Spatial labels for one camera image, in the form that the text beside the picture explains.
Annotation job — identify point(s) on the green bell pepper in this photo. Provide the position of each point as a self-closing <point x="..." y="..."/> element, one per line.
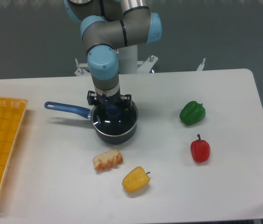
<point x="192" y="113"/>

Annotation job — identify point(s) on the toasted bread piece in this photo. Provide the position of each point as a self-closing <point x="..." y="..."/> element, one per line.
<point x="107" y="160"/>

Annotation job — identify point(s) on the glass lid with blue knob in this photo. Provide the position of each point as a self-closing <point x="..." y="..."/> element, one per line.
<point x="113" y="121"/>

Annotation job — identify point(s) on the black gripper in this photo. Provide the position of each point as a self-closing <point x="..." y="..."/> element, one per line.
<point x="105" y="99"/>

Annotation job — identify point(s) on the white table clamp bracket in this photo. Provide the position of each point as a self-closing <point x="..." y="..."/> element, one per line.
<point x="201" y="66"/>

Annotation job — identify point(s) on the red bell pepper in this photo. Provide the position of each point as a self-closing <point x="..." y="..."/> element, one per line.
<point x="200" y="150"/>

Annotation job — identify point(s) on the dark saucepan with blue handle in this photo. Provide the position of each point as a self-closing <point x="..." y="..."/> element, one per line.
<point x="86" y="113"/>

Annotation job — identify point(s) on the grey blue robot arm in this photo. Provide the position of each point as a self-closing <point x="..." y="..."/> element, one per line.
<point x="108" y="25"/>

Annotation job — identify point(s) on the yellow bell pepper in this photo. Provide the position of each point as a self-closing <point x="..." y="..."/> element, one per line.
<point x="135" y="180"/>

